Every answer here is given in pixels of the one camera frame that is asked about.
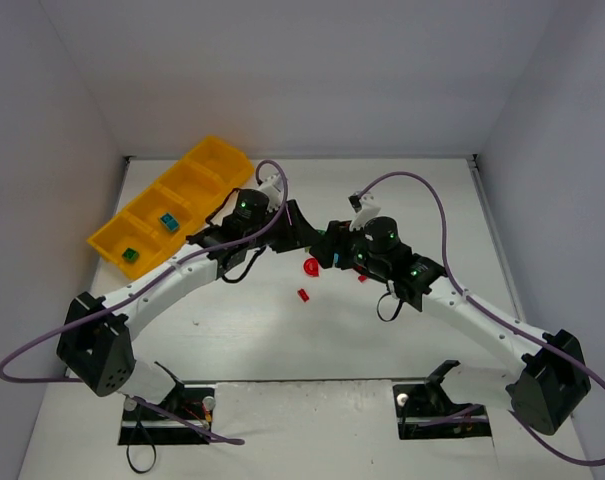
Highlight red arch lego piece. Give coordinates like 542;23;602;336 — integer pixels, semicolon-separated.
303;257;320;278

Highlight light blue lego brick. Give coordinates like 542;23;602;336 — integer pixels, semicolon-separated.
159;212;180;234

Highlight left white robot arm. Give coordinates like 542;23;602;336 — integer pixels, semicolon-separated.
57;189;321;403

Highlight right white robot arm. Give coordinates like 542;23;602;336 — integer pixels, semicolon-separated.
310;216;591;435

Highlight small red lego brick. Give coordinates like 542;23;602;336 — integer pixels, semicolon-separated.
297;289;310;303

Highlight green lego in bin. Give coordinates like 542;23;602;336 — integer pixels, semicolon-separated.
122;247;139;263

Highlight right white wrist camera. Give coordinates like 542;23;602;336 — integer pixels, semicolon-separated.
349;192;381;232

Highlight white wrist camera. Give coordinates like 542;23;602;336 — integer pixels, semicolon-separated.
257;174;284;203
349;192;381;232

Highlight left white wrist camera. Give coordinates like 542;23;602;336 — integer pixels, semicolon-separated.
257;174;284;203

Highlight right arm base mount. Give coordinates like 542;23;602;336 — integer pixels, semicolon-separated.
392;360;492;441

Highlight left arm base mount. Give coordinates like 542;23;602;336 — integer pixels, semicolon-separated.
117;382;217;446

